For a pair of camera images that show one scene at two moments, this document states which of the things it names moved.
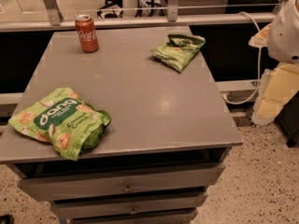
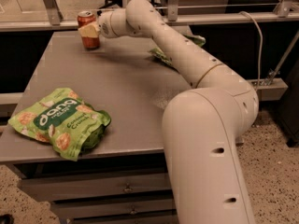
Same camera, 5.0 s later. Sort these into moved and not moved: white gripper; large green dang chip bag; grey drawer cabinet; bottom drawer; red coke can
Moved: red coke can; white gripper
Not moved: grey drawer cabinet; bottom drawer; large green dang chip bag
